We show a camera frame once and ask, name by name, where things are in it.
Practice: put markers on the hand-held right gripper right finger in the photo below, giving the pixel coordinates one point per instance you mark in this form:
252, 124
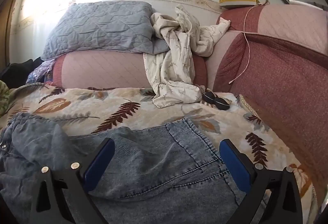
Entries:
234, 165

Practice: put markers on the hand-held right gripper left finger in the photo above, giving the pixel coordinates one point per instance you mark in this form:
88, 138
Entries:
98, 165

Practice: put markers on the blue denim pants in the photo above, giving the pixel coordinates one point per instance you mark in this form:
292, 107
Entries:
153, 162

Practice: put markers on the leaf print blanket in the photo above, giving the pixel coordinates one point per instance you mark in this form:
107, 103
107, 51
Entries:
102, 106

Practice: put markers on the dark sunglasses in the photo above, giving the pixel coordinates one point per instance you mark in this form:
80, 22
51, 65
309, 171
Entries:
220, 104

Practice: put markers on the red and pink sofa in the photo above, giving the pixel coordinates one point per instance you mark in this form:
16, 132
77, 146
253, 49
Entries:
281, 80

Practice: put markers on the purple plastic bag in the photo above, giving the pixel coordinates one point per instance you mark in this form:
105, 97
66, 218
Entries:
41, 72

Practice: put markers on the white floral cloth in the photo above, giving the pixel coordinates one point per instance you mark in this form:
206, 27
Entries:
174, 67

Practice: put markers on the green striped cloth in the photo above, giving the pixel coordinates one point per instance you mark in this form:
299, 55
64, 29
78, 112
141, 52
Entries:
5, 97

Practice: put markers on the black bag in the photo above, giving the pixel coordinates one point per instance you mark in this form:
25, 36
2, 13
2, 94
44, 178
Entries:
18, 70

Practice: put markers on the grey quilted pillow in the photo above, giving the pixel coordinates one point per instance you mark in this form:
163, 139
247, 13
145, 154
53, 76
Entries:
97, 26

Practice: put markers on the yellow and white book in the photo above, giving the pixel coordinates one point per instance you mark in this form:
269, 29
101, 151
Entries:
238, 2

